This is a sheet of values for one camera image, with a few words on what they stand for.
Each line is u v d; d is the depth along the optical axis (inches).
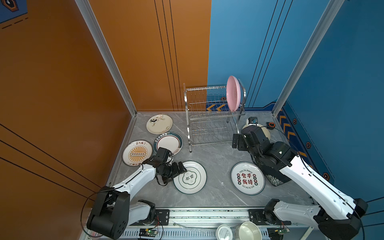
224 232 25.3
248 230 26.9
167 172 28.5
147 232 27.8
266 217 25.8
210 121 44.4
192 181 33.4
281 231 27.4
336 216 15.2
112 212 16.2
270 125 42.7
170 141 40.2
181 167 30.5
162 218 28.7
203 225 28.6
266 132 41.4
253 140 19.6
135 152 38.1
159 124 44.5
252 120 23.5
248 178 33.5
